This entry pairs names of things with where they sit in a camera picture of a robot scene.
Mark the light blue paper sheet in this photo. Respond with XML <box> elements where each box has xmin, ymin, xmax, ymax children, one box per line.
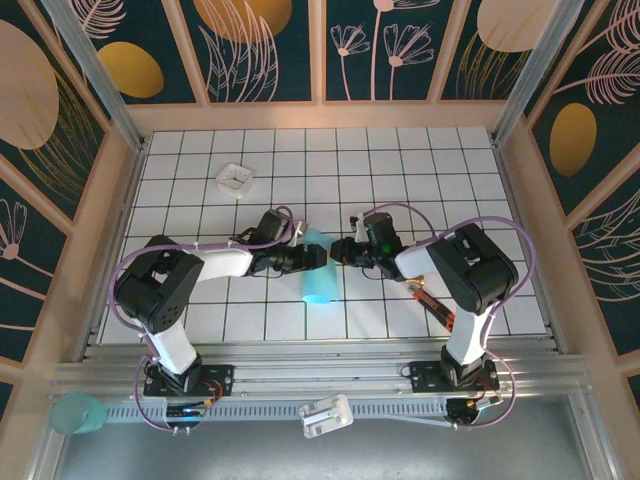
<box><xmin>298</xmin><ymin>227</ymin><xmax>340</xmax><ymax>307</ymax></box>

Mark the white square clock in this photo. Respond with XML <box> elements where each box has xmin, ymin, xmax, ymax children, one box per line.
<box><xmin>215</xmin><ymin>162</ymin><xmax>255</xmax><ymax>201</ymax></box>

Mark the orange and black utility knife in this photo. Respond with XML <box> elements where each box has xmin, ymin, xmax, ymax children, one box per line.
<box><xmin>405</xmin><ymin>276</ymin><xmax>457</xmax><ymax>334</ymax></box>

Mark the black control board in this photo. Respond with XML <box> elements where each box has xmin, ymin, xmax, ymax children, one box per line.
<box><xmin>162</xmin><ymin>402</ymin><xmax>211</xmax><ymax>434</ymax></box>
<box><xmin>444</xmin><ymin>394</ymin><xmax>504</xmax><ymax>430</ymax></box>

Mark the translucent green cup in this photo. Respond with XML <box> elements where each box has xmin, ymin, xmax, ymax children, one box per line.
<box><xmin>49</xmin><ymin>392</ymin><xmax>109</xmax><ymax>436</ymax></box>

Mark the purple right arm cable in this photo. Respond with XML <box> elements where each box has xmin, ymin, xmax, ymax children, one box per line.
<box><xmin>362</xmin><ymin>201</ymin><xmax>540</xmax><ymax>432</ymax></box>

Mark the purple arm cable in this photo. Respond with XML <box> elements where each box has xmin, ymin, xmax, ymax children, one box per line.
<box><xmin>362</xmin><ymin>201</ymin><xmax>540</xmax><ymax>432</ymax></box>
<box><xmin>109</xmin><ymin>204</ymin><xmax>301</xmax><ymax>434</ymax></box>

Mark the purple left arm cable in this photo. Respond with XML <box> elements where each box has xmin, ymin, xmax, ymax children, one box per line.
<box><xmin>109</xmin><ymin>204</ymin><xmax>301</xmax><ymax>434</ymax></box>

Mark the aluminium mounting rail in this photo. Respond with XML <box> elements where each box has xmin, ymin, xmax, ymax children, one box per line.
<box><xmin>49</xmin><ymin>339</ymin><xmax>596</xmax><ymax>401</ymax></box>

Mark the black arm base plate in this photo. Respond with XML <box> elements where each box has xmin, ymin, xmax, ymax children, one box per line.
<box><xmin>143</xmin><ymin>363</ymin><xmax>236</xmax><ymax>399</ymax></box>
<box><xmin>409</xmin><ymin>359</ymin><xmax>500</xmax><ymax>394</ymax></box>

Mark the aluminium side rail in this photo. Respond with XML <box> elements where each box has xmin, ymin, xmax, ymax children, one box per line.
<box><xmin>74</xmin><ymin>137</ymin><xmax>151</xmax><ymax>362</ymax></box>
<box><xmin>492</xmin><ymin>137</ymin><xmax>569</xmax><ymax>354</ymax></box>

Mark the grey slotted cable duct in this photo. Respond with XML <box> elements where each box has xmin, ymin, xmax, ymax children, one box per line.
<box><xmin>107</xmin><ymin>402</ymin><xmax>451</xmax><ymax>422</ymax></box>

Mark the white plastic bracket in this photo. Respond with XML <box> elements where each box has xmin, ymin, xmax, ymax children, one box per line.
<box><xmin>297</xmin><ymin>393</ymin><xmax>355</xmax><ymax>440</ymax></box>

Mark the aluminium frame post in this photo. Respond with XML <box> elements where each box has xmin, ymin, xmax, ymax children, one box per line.
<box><xmin>489</xmin><ymin>0</ymin><xmax>586</xmax><ymax>146</ymax></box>
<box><xmin>39</xmin><ymin>0</ymin><xmax>151</xmax><ymax>151</ymax></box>

